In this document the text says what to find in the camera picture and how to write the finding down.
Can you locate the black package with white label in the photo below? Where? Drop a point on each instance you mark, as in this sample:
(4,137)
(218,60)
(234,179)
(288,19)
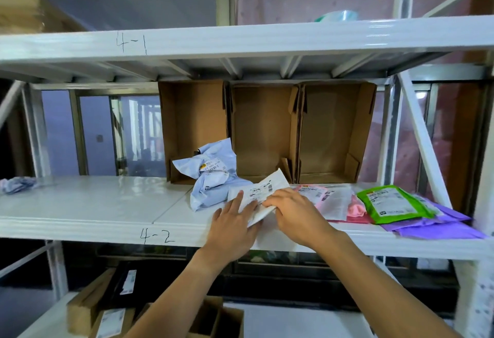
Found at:
(127,282)

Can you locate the flat wrapped cardboard box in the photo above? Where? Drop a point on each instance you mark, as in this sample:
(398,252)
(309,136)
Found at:
(34,14)

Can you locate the open brown cardboard box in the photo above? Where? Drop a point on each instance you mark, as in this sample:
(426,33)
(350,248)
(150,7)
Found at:
(193,118)
(262,125)
(335,122)

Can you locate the person's left forearm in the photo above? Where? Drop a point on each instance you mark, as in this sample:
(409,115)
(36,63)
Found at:
(181,299)

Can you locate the large grey-blue mailer bag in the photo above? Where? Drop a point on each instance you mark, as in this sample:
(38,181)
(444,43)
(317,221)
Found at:
(212,191)

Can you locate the clear tape roll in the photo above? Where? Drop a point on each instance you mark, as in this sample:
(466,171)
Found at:
(335,16)

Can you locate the metal window frame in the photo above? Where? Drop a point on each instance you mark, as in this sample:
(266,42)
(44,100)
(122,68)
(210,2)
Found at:
(77,133)

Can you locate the crumpled blue plastic film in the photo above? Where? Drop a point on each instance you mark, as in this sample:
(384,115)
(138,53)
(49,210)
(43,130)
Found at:
(17,185)

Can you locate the person's left hand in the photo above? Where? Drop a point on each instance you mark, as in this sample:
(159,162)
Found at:
(231,233)

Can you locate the cardboard carton with white label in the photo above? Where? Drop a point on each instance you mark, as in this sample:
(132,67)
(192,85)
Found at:
(110,322)

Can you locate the person's right forearm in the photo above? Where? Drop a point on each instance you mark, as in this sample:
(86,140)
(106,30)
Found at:
(386,291)

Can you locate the white metal shelf rack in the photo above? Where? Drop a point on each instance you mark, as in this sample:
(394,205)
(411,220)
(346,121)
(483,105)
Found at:
(77,203)

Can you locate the purple mailer bag front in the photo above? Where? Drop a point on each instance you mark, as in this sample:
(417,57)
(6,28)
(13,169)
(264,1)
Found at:
(451,214)

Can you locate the green mailer bag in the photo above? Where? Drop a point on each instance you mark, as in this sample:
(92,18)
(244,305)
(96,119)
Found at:
(370,214)

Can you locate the person's right hand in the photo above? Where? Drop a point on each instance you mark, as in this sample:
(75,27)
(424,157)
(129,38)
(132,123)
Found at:
(301,220)

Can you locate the small pink packet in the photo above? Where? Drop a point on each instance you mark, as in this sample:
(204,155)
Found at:
(310,193)

